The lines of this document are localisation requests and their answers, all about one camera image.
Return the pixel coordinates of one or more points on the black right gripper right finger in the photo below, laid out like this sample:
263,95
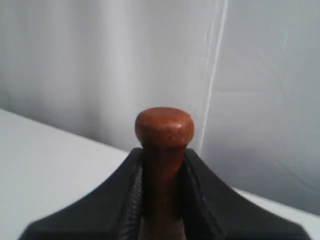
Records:
211,210

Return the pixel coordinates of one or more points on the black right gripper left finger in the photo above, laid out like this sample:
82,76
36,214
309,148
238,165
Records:
112,211

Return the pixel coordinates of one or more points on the brown wooden pestle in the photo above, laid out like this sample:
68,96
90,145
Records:
164,133

